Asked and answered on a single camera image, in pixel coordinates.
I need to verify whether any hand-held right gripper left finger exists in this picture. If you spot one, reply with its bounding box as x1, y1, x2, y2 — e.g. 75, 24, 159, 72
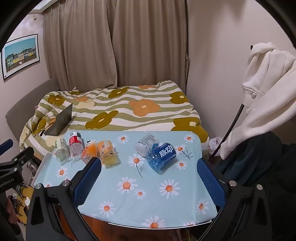
26, 157, 102, 241

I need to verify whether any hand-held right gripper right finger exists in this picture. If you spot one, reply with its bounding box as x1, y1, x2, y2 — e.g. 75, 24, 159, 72
196, 158, 272, 241

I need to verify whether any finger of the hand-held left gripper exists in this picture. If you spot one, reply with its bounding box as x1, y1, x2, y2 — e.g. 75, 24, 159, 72
0, 139, 14, 156
11, 147, 35, 168

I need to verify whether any yellow object with clips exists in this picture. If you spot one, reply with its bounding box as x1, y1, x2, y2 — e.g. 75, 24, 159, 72
13, 185, 36, 224

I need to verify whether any orange plastic bottle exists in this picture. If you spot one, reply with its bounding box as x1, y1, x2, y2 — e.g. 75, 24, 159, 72
81, 140, 98, 163

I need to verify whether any yellow label plastic bottle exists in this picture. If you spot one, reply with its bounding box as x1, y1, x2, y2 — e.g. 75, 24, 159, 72
97, 140, 121, 169

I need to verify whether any grey bed headboard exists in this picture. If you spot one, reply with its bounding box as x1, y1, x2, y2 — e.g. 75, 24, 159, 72
5, 78, 61, 144

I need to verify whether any small clear plastic bottle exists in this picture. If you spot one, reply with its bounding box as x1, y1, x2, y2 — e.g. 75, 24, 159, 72
55, 138, 70, 160

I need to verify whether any white plastic bag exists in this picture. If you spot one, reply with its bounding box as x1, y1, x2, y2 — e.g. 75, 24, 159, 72
208, 136, 223, 154

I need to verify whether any red label clear bottle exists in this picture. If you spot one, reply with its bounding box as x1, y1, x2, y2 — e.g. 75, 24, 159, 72
69, 131, 84, 158

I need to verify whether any grey laptop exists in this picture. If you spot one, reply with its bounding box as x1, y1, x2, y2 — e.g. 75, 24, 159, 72
44, 103, 73, 137

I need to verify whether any daisy print tablecloth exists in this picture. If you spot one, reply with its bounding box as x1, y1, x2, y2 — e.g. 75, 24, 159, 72
34, 130, 218, 229

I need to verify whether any blue label plastic bottle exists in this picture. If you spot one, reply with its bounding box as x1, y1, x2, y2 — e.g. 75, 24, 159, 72
146, 142, 177, 174

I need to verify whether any black coat rack pole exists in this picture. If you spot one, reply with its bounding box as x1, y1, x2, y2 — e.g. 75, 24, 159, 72
208, 103, 245, 161

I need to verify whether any black garment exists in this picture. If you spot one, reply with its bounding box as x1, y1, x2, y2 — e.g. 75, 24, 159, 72
214, 131, 296, 241

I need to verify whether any white plastic bottle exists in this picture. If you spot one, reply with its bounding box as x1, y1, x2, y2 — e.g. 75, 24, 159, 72
135, 134, 160, 156

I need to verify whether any floral striped blanket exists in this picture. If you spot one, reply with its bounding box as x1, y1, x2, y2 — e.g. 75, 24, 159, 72
19, 80, 210, 151

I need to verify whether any white hoodie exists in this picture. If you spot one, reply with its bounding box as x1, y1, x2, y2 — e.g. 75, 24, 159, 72
219, 42, 296, 161

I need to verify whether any beige curtain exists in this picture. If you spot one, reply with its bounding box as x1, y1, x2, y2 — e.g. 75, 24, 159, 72
43, 0, 119, 91
112, 0, 188, 93

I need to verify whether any wall poster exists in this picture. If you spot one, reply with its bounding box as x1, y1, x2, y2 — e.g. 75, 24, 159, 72
1, 34, 41, 80

